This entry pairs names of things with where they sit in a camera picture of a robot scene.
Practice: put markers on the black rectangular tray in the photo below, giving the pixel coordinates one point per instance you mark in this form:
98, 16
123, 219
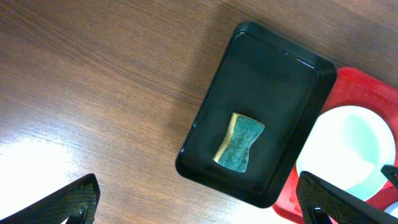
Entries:
274, 81

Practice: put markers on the red plastic tray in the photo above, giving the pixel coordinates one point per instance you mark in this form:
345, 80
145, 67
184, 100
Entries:
352, 88

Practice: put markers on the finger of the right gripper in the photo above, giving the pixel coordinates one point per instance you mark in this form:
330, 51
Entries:
391, 174

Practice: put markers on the light blue plate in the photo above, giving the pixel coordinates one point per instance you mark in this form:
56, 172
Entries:
392, 210

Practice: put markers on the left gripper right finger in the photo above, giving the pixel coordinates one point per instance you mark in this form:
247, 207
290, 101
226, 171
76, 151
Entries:
322, 202

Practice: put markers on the pale green plate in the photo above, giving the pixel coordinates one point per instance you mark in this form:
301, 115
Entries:
347, 147

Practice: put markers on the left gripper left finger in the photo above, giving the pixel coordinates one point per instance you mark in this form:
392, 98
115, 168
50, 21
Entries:
74, 203

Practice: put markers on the green yellow sponge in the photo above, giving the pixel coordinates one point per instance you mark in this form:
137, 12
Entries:
233, 152

